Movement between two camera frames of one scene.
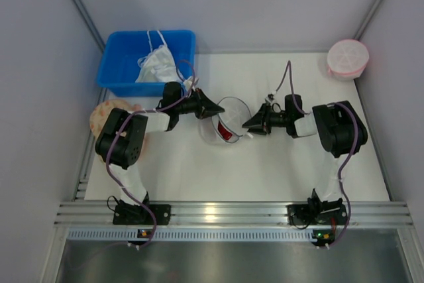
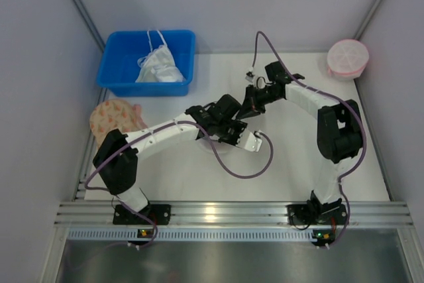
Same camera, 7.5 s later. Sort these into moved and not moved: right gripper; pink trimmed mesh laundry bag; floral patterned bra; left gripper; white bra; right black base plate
Moved: left gripper; right gripper
Not moved: floral patterned bra; right black base plate; white bra; pink trimmed mesh laundry bag
